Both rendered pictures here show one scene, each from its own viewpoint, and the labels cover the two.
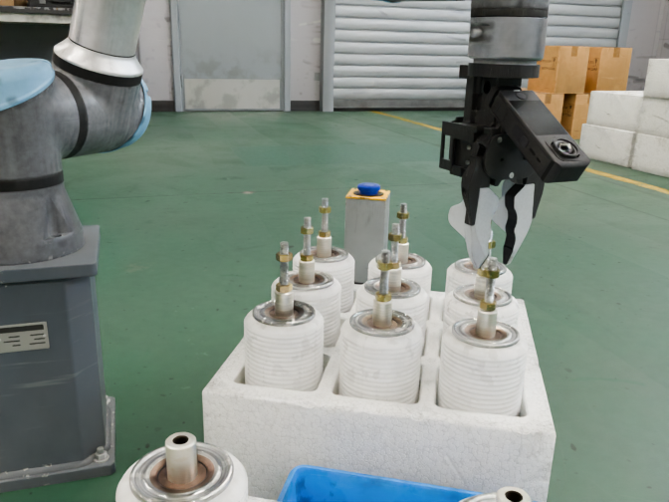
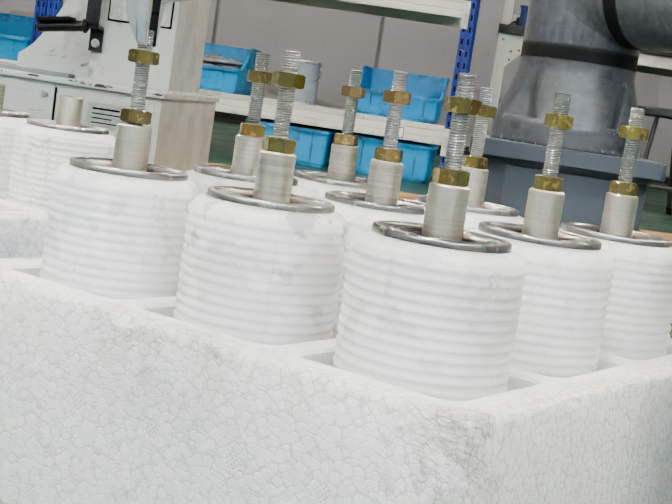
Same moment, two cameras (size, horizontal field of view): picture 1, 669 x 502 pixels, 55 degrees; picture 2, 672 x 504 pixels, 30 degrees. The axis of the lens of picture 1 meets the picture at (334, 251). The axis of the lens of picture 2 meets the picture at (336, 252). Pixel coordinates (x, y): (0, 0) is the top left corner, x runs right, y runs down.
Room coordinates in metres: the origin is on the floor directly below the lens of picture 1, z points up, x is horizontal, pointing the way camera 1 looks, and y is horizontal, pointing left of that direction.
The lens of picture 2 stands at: (1.13, -0.85, 0.32)
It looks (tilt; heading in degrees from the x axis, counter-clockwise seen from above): 7 degrees down; 114
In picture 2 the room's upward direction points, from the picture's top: 9 degrees clockwise
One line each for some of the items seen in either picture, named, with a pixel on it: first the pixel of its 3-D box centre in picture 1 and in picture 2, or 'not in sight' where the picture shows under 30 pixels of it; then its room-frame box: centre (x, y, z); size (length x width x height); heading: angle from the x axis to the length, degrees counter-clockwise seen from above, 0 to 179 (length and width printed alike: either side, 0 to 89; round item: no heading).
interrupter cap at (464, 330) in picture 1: (485, 333); (129, 170); (0.67, -0.17, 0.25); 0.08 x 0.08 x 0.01
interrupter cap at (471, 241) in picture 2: (480, 267); (441, 238); (0.90, -0.22, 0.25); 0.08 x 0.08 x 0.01
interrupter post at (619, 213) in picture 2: (324, 246); (618, 217); (0.95, 0.02, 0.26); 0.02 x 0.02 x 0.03
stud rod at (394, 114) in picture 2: (394, 251); (392, 128); (0.81, -0.08, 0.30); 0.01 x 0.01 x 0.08
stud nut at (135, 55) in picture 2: (491, 272); (143, 57); (0.67, -0.17, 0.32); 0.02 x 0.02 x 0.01; 38
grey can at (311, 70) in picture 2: not in sight; (302, 82); (-1.40, 4.12, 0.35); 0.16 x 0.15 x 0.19; 18
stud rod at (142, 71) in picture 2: (489, 290); (139, 89); (0.67, -0.17, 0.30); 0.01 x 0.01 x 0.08
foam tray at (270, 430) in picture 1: (386, 394); (344, 437); (0.81, -0.08, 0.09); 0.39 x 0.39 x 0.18; 80
